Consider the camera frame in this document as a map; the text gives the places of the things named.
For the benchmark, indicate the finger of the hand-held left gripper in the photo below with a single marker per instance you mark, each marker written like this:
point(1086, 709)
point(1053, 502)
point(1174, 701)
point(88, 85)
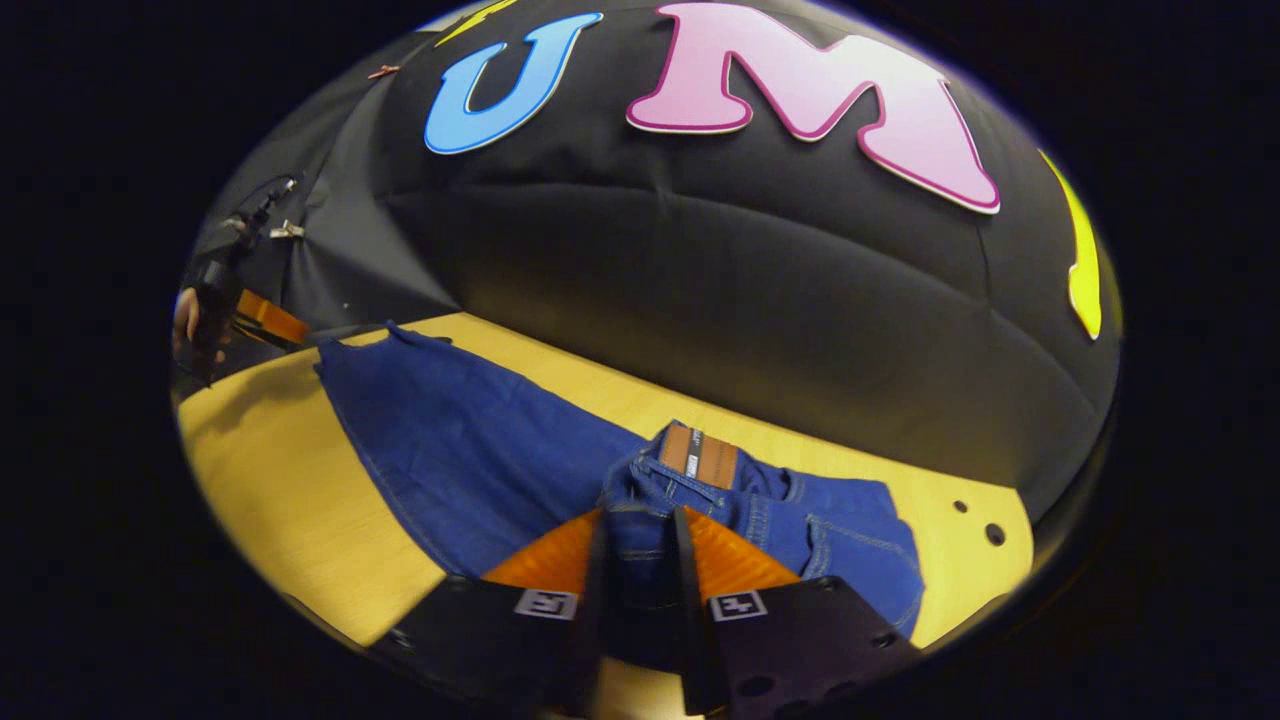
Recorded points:
point(270, 318)

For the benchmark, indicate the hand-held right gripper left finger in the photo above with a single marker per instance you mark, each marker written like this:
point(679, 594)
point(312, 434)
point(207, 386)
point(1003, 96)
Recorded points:
point(490, 640)

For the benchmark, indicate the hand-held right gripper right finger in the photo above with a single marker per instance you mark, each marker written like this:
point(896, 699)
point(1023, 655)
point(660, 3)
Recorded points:
point(800, 650)

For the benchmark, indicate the blue denim jeans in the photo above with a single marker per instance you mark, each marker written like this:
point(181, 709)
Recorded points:
point(470, 450)

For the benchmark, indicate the silver cloth clip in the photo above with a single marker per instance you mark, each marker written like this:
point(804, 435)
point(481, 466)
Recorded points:
point(287, 230)

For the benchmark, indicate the red cloth clip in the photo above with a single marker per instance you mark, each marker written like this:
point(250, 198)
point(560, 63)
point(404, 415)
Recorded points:
point(383, 71)

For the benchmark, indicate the black backdrop cloth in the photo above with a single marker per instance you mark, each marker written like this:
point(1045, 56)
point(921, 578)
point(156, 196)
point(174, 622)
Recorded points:
point(700, 260)

